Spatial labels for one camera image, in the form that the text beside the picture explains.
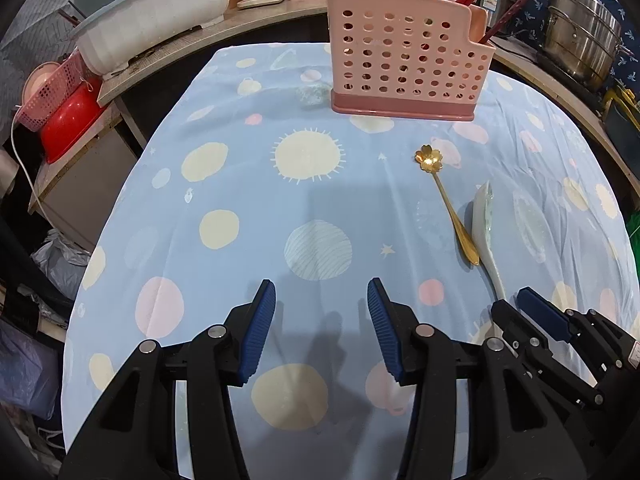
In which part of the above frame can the dark maroon chopstick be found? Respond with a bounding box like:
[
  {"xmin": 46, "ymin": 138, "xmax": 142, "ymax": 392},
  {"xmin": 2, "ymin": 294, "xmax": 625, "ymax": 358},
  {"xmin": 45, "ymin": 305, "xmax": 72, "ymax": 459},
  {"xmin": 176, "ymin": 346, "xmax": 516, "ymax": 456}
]
[{"xmin": 476, "ymin": 0, "xmax": 544, "ymax": 45}]

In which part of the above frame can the pink perforated utensil holder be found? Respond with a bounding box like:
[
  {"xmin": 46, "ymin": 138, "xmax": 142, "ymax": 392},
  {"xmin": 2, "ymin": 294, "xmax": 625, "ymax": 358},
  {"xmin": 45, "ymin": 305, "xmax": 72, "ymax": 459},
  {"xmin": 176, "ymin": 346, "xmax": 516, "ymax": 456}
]
[{"xmin": 324, "ymin": 0, "xmax": 497, "ymax": 122}]

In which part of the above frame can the light blue printed tablecloth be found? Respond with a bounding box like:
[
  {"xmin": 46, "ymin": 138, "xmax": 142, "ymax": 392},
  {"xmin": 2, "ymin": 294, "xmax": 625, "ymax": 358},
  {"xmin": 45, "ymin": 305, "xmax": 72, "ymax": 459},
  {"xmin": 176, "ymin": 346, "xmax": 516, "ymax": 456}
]
[{"xmin": 60, "ymin": 41, "xmax": 632, "ymax": 480}]

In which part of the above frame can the white basin with blue rim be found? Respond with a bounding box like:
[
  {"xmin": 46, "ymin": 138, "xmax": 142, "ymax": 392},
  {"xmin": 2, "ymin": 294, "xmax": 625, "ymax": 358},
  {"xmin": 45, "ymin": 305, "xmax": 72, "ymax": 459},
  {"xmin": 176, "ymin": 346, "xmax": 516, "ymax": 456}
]
[{"xmin": 69, "ymin": 0, "xmax": 232, "ymax": 77}]

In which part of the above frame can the grey plastic bag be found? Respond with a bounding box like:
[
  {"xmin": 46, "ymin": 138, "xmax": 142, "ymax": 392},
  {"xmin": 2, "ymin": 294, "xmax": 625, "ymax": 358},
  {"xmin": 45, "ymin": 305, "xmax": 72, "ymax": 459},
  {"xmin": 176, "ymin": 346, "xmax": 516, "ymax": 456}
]
[{"xmin": 29, "ymin": 229, "xmax": 92, "ymax": 302}]

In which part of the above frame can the blue plastic bag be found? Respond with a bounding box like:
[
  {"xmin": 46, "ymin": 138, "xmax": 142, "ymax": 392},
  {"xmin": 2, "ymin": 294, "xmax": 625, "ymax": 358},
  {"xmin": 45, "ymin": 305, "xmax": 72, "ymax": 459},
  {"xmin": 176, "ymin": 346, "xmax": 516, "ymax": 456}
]
[{"xmin": 0, "ymin": 319, "xmax": 62, "ymax": 422}]

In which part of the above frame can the wooden shelf board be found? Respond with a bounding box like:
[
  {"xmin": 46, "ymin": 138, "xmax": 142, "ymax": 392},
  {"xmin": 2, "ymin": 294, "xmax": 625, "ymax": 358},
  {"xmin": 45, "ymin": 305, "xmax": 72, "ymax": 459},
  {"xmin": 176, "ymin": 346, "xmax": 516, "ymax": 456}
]
[{"xmin": 97, "ymin": 0, "xmax": 332, "ymax": 107}]

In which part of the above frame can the green plastic bag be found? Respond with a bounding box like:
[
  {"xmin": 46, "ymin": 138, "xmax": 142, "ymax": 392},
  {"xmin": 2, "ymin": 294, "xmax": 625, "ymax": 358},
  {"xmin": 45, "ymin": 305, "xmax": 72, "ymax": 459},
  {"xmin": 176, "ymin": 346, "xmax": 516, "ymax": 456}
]
[{"xmin": 625, "ymin": 209, "xmax": 640, "ymax": 262}]

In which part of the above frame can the white ceramic soup spoon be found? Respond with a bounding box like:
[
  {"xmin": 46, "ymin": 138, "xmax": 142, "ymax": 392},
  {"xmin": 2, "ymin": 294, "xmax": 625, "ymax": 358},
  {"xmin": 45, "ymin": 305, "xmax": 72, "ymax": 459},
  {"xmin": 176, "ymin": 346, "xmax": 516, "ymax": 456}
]
[{"xmin": 468, "ymin": 179, "xmax": 517, "ymax": 357}]

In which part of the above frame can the steel steamer pot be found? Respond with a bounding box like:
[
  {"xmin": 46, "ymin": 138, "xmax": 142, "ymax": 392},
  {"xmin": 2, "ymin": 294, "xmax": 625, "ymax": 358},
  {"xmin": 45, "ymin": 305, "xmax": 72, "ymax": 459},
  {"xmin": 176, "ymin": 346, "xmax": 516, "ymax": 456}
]
[{"xmin": 542, "ymin": 0, "xmax": 634, "ymax": 92}]

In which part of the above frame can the gold flower spoon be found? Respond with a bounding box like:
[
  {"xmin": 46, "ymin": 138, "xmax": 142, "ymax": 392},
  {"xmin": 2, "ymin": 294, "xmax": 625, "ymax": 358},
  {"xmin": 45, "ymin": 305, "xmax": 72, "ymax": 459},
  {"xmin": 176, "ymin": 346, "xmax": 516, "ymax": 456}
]
[{"xmin": 413, "ymin": 143, "xmax": 481, "ymax": 267}]

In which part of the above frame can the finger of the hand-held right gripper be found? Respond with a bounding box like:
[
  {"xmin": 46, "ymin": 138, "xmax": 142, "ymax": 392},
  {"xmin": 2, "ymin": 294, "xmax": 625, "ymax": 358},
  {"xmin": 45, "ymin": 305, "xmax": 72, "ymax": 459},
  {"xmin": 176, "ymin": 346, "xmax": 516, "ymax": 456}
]
[
  {"xmin": 516, "ymin": 287, "xmax": 632, "ymax": 356},
  {"xmin": 491, "ymin": 299, "xmax": 609, "ymax": 409}
]

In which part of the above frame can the wooden cabinet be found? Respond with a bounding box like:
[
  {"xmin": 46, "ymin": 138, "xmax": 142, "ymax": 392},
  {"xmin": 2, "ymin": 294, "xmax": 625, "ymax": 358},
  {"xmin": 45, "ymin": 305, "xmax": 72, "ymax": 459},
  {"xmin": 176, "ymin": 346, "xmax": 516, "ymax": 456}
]
[{"xmin": 27, "ymin": 104, "xmax": 147, "ymax": 252}]

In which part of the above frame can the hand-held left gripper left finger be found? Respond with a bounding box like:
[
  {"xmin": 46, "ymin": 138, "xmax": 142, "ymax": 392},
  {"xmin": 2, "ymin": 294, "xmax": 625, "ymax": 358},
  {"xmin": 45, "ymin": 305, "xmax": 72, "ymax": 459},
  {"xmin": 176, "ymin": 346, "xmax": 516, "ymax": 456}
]
[{"xmin": 60, "ymin": 279, "xmax": 277, "ymax": 480}]

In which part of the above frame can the white cable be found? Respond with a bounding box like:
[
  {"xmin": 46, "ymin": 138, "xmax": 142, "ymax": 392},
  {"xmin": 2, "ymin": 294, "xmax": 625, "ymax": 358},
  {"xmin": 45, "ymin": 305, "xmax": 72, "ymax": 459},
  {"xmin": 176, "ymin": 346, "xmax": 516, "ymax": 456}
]
[{"xmin": 10, "ymin": 104, "xmax": 47, "ymax": 212}]

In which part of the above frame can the red plastic basin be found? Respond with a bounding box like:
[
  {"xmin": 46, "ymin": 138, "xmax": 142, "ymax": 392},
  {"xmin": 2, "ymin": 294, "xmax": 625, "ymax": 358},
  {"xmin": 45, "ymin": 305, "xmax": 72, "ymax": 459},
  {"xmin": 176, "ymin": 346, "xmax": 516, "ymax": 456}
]
[{"xmin": 39, "ymin": 79, "xmax": 109, "ymax": 164}]

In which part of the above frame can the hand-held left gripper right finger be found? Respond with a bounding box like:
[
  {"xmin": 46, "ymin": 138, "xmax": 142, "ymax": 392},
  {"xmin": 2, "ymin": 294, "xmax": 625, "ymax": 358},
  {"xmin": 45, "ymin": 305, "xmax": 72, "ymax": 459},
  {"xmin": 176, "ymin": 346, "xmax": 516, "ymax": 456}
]
[{"xmin": 367, "ymin": 277, "xmax": 621, "ymax": 480}]

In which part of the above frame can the pink round lid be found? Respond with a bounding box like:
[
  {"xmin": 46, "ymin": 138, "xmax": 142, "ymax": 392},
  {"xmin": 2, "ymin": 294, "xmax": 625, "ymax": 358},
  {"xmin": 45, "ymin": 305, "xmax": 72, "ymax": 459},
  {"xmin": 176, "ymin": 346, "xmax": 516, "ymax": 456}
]
[{"xmin": 23, "ymin": 61, "xmax": 62, "ymax": 107}]

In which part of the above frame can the pink plastic basket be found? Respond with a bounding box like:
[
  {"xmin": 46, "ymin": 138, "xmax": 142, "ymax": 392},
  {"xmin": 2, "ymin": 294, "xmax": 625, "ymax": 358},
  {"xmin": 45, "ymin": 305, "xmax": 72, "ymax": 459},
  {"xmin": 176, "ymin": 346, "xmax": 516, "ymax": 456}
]
[{"xmin": 14, "ymin": 54, "xmax": 94, "ymax": 129}]

